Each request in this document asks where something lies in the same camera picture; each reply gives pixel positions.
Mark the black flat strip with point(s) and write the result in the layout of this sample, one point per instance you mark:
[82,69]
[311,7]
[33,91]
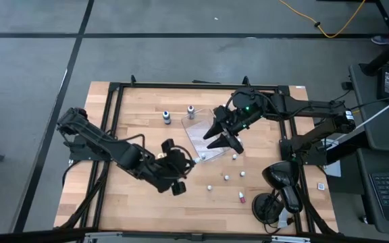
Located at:
[206,82]

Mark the black aluminium table frame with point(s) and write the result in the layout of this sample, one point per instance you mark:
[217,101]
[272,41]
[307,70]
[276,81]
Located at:
[181,85]

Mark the clear plastic container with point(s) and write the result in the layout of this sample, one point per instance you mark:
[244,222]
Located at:
[198,135]

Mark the white rod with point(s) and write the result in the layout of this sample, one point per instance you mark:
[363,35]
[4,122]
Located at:
[383,110]

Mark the black crossbar with silver brackets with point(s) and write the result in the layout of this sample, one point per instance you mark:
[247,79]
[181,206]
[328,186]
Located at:
[194,237]

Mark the black frame clamp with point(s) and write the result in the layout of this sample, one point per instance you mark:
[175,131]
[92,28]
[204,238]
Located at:
[133,80]
[246,80]

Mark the black support beam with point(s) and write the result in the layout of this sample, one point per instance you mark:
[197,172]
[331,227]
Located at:
[350,145]

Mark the white tape label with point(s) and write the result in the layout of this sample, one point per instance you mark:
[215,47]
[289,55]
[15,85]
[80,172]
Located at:
[300,87]

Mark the black rolling stand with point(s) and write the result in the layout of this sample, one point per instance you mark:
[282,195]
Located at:
[383,55]

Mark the person's shoe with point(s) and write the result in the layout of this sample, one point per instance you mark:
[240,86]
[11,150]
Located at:
[383,40]

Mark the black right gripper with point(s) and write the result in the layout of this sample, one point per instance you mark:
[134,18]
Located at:
[245,121]

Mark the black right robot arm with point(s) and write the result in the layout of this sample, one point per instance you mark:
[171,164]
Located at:
[309,104]

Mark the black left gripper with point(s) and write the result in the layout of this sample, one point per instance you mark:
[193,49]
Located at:
[171,168]

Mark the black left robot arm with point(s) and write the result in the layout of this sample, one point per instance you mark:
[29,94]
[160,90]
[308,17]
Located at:
[113,148]

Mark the small red colouring bottle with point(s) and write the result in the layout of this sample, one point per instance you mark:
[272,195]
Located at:
[241,197]

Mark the small white square tag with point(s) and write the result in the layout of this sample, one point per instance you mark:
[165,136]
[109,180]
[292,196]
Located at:
[321,186]

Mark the dark grey desk top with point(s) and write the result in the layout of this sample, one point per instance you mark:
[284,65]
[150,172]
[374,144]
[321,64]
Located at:
[366,202]
[383,135]

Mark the blue food colouring bottle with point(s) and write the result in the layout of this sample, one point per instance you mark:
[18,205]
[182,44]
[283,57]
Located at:
[166,117]

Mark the violet food colouring bottle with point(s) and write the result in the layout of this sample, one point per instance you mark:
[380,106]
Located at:
[190,112]

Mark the white paper sheet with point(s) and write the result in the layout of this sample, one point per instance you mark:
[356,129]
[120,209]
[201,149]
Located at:
[333,168]

